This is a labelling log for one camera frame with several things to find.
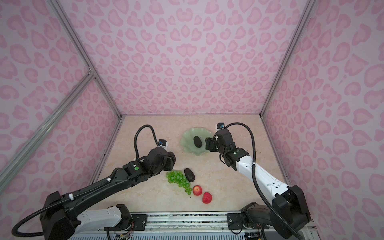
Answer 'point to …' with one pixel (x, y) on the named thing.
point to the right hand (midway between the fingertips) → (212, 138)
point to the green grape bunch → (178, 177)
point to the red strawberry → (207, 197)
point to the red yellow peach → (197, 190)
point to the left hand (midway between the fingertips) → (173, 156)
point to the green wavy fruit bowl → (187, 142)
